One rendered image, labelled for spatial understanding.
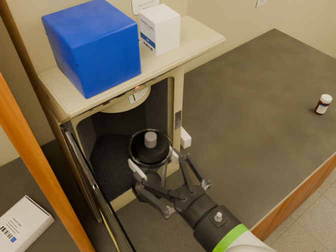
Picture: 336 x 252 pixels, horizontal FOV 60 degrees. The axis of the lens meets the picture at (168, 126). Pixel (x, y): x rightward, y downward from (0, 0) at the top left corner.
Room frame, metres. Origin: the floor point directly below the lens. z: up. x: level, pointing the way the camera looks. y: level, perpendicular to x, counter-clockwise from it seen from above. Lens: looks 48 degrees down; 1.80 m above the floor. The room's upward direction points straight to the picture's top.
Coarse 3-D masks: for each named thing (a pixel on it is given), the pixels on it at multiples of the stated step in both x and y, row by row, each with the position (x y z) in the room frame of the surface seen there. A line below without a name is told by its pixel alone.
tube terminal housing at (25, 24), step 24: (0, 0) 0.41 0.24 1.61; (24, 0) 0.39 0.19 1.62; (48, 0) 0.41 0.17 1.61; (72, 0) 0.43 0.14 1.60; (120, 0) 0.48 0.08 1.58; (168, 0) 0.54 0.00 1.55; (24, 24) 0.38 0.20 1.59; (24, 48) 0.38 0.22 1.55; (48, 48) 0.39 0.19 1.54; (168, 72) 0.54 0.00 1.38; (120, 96) 0.46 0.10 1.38; (168, 96) 0.58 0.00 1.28; (48, 120) 0.45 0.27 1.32; (72, 120) 0.39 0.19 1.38; (168, 120) 0.58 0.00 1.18; (72, 168) 0.41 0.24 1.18; (168, 168) 0.54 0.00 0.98; (96, 216) 0.38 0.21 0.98
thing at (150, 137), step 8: (136, 136) 0.45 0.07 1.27; (144, 136) 0.42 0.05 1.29; (152, 136) 0.42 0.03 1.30; (160, 136) 0.45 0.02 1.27; (136, 144) 0.42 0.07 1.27; (144, 144) 0.42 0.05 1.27; (152, 144) 0.41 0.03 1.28; (160, 144) 0.42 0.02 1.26; (168, 144) 0.43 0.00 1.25; (136, 152) 0.40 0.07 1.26; (144, 152) 0.40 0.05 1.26; (152, 152) 0.40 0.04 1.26; (160, 152) 0.40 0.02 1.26; (144, 160) 0.39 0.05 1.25; (152, 160) 0.39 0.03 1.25
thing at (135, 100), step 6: (144, 90) 0.54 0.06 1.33; (132, 96) 0.51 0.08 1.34; (138, 96) 0.51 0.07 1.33; (144, 96) 0.53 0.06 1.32; (120, 102) 0.49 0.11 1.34; (126, 102) 0.49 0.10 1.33; (132, 102) 0.50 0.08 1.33; (138, 102) 0.51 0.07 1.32; (108, 108) 0.48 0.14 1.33; (114, 108) 0.48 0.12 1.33; (120, 108) 0.48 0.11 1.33; (126, 108) 0.49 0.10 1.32
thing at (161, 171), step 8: (152, 128) 0.48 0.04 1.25; (128, 144) 0.43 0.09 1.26; (128, 152) 0.41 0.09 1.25; (168, 152) 0.41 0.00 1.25; (136, 160) 0.39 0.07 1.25; (160, 160) 0.39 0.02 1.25; (144, 168) 0.39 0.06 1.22; (152, 168) 0.38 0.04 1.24; (160, 168) 0.40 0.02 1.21; (152, 176) 0.39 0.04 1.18; (160, 176) 0.40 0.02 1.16; (136, 184) 0.41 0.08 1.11; (160, 184) 0.41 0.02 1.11; (136, 192) 0.41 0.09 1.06
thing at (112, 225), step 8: (72, 144) 0.32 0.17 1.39; (80, 160) 0.29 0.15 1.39; (80, 168) 0.32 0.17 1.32; (88, 176) 0.26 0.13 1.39; (88, 184) 0.28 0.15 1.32; (96, 184) 0.24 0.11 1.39; (96, 192) 0.23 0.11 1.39; (96, 200) 0.25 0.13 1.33; (104, 200) 0.22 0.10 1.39; (96, 208) 0.32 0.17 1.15; (104, 208) 0.20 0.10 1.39; (104, 216) 0.22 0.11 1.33; (112, 216) 0.19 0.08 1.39; (104, 224) 0.27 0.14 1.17; (112, 224) 0.18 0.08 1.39; (112, 232) 0.19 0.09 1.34; (120, 232) 0.17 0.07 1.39; (112, 240) 0.23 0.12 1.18; (120, 240) 0.15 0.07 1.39; (120, 248) 0.16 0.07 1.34; (128, 248) 0.14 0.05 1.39
